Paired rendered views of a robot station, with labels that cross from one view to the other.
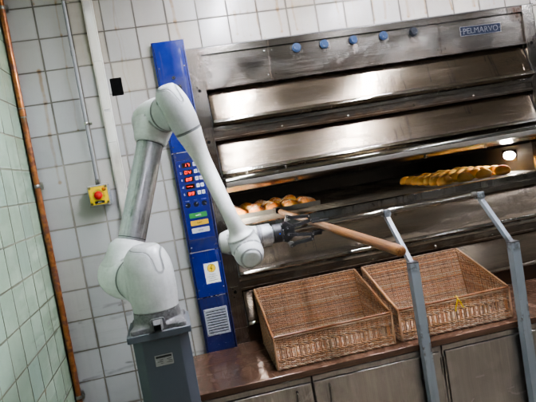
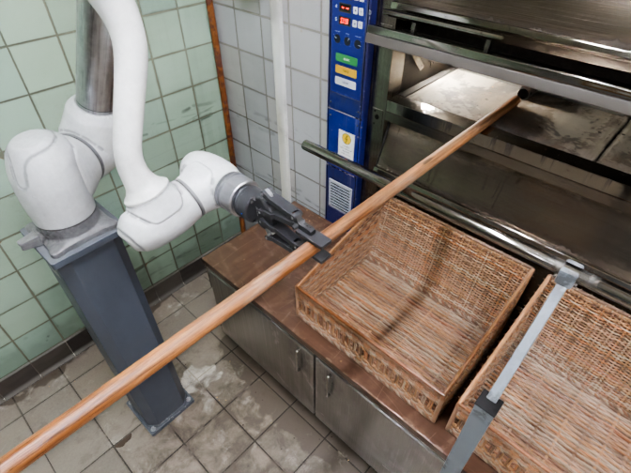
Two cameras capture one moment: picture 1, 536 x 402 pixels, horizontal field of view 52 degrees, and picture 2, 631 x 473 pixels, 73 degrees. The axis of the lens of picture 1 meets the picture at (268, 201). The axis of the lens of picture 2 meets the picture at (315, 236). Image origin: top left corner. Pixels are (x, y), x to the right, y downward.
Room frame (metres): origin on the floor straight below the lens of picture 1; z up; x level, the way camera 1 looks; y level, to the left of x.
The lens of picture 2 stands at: (1.80, -0.68, 1.76)
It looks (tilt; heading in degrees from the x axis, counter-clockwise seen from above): 42 degrees down; 52
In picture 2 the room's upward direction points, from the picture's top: straight up
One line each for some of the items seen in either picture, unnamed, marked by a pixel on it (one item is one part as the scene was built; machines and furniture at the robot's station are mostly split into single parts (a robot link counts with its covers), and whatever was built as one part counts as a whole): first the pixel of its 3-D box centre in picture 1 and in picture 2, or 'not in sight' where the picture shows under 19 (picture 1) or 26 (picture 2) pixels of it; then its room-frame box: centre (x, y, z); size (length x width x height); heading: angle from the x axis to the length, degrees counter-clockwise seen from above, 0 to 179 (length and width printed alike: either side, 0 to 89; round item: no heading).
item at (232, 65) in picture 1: (368, 47); not in sight; (2.97, -0.67, 1.99); 1.80 x 0.08 x 0.21; 99
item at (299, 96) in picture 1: (376, 83); not in sight; (2.94, -0.67, 1.80); 1.79 x 0.11 x 0.19; 99
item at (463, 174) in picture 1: (451, 175); not in sight; (3.47, -1.18, 1.21); 0.61 x 0.48 x 0.06; 9
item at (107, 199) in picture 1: (100, 195); not in sight; (2.66, 0.80, 1.46); 0.10 x 0.07 x 0.10; 99
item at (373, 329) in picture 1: (320, 314); (407, 293); (2.59, -0.15, 0.72); 0.56 x 0.49 x 0.28; 99
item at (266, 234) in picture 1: (265, 235); (239, 195); (2.14, 0.03, 1.20); 0.09 x 0.06 x 0.09; 9
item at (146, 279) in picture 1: (148, 275); (50, 175); (1.83, 0.44, 1.17); 0.18 x 0.16 x 0.22; 40
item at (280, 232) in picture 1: (283, 231); (261, 209); (2.16, -0.04, 1.20); 0.09 x 0.07 x 0.08; 99
